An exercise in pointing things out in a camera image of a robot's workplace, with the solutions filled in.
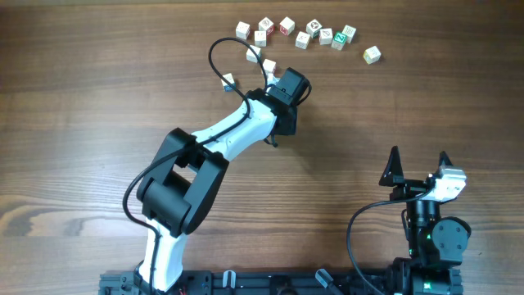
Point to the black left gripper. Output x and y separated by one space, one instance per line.
291 127

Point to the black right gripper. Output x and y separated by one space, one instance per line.
393 175

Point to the plain wooden block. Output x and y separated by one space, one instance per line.
269 67
260 38

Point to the wooden block globe picture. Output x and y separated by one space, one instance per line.
272 78

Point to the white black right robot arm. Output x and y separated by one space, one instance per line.
436 243

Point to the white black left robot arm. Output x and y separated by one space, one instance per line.
181 185

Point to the wooden block blue side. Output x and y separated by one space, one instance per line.
228 82

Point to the wooden block tan pattern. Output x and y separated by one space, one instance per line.
302 40

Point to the wooden block red letter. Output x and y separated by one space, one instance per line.
286 26

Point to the wooden block red side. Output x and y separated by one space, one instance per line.
266 25

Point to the wooden block black symbol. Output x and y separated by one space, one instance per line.
313 28

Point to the wooden block grey figure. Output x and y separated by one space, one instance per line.
325 36

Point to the wooden block far left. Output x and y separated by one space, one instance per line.
242 30

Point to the wooden block green Z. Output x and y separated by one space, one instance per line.
339 40

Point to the wooden block grid pattern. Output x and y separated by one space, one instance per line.
349 32

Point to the wooden block yellow side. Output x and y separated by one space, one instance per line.
372 55

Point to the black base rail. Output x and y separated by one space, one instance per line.
204 282

